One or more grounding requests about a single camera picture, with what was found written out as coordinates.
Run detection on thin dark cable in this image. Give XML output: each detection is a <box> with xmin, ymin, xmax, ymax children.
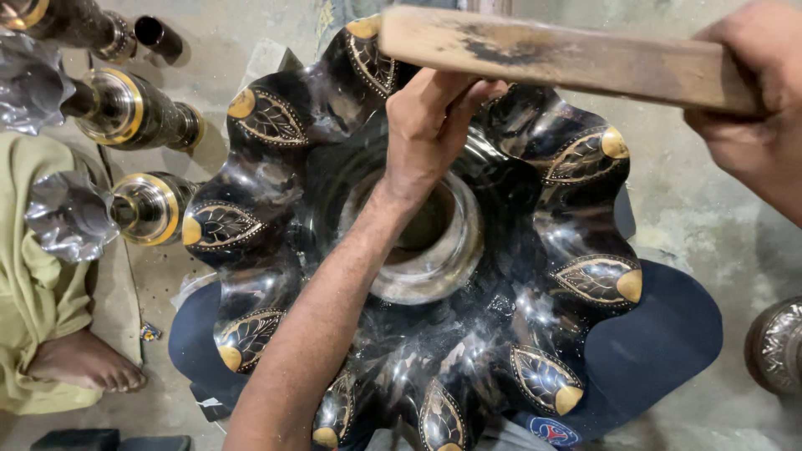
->
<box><xmin>86</xmin><ymin>51</ymin><xmax>146</xmax><ymax>365</ymax></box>

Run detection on person's dark blue trousers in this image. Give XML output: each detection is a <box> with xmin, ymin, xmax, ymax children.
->
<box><xmin>168</xmin><ymin>259</ymin><xmax>724</xmax><ymax>447</ymax></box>

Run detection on person's left hand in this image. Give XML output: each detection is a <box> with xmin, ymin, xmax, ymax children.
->
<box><xmin>382</xmin><ymin>68</ymin><xmax>510</xmax><ymax>203</ymax></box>

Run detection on wooden beating stick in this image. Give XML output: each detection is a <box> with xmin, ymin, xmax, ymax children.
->
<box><xmin>378</xmin><ymin>5</ymin><xmax>765</xmax><ymax>117</ymax></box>

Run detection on black gold vase silver flared rim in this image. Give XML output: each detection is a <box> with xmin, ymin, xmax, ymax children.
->
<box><xmin>25</xmin><ymin>170</ymin><xmax>203</xmax><ymax>264</ymax></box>
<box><xmin>0</xmin><ymin>28</ymin><xmax>205</xmax><ymax>152</ymax></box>

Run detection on large black fluted metal vase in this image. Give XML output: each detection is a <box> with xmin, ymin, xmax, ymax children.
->
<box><xmin>180</xmin><ymin>15</ymin><xmax>644</xmax><ymax>451</ymax></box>

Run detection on grey stone block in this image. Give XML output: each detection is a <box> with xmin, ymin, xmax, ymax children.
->
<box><xmin>241</xmin><ymin>38</ymin><xmax>305</xmax><ymax>90</ymax></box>

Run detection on black flat block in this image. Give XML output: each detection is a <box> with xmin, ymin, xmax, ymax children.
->
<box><xmin>119</xmin><ymin>435</ymin><xmax>193</xmax><ymax>451</ymax></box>
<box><xmin>30</xmin><ymin>428</ymin><xmax>120</xmax><ymax>451</ymax></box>

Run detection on person's right hand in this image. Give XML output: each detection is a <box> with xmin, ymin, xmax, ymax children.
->
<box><xmin>683</xmin><ymin>0</ymin><xmax>802</xmax><ymax>228</ymax></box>

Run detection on black gold metal vase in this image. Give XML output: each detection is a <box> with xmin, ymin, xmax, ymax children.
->
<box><xmin>0</xmin><ymin>0</ymin><xmax>138</xmax><ymax>64</ymax></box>

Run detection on black card with white label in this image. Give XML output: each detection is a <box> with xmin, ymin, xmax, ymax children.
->
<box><xmin>189</xmin><ymin>383</ymin><xmax>233</xmax><ymax>422</ymax></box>

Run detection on small dark metal tube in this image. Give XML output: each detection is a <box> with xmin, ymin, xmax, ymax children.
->
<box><xmin>133</xmin><ymin>15</ymin><xmax>184</xmax><ymax>61</ymax></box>

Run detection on engraved round metal pot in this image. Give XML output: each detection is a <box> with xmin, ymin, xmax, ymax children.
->
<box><xmin>744</xmin><ymin>297</ymin><xmax>802</xmax><ymax>396</ymax></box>

